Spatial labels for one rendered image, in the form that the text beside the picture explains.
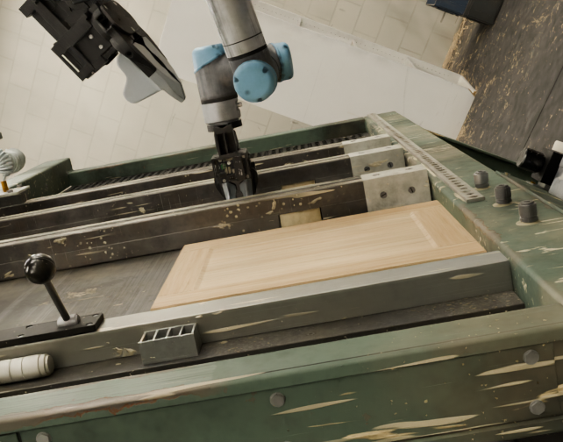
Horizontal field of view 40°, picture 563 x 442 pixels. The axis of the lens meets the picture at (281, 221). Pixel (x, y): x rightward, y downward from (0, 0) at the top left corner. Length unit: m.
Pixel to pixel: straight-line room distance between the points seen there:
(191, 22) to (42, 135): 2.40
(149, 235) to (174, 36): 3.76
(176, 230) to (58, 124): 5.58
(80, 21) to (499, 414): 0.63
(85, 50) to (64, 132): 6.12
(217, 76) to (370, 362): 0.91
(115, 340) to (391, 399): 0.41
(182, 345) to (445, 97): 4.41
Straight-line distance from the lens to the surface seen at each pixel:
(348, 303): 1.00
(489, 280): 1.01
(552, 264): 0.95
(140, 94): 0.97
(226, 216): 1.53
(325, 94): 5.21
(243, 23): 1.40
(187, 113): 6.78
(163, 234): 1.55
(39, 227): 1.96
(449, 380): 0.78
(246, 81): 1.39
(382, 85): 5.21
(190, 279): 1.25
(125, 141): 6.95
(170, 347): 0.98
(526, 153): 1.45
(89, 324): 1.04
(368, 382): 0.77
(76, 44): 0.97
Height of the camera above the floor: 1.25
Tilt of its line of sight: 4 degrees down
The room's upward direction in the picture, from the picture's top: 71 degrees counter-clockwise
